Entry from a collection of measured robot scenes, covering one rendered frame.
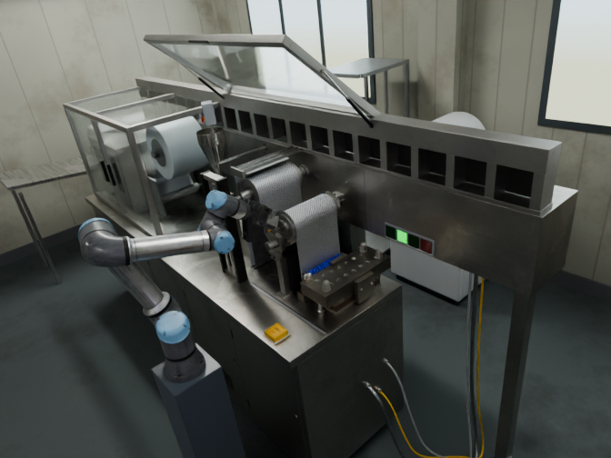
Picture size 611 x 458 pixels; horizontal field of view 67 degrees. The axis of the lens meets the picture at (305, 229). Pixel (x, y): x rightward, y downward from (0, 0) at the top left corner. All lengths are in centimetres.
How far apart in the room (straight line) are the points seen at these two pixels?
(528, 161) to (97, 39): 455
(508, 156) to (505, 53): 199
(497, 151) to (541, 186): 17
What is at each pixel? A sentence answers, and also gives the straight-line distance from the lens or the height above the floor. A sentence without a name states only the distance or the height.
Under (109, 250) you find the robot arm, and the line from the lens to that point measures 157.
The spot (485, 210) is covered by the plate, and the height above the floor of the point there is 141.
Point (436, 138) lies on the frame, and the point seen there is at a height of 163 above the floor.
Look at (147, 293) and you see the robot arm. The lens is 180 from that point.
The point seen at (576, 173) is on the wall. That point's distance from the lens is 349.
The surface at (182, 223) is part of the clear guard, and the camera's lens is 283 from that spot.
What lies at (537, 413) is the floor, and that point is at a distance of 292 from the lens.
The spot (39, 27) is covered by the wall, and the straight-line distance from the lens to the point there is 524.
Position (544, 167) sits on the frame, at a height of 160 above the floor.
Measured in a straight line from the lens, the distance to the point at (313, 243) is 201.
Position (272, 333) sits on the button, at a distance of 191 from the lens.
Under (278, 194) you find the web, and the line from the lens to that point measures 212.
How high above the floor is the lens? 215
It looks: 28 degrees down
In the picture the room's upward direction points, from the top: 7 degrees counter-clockwise
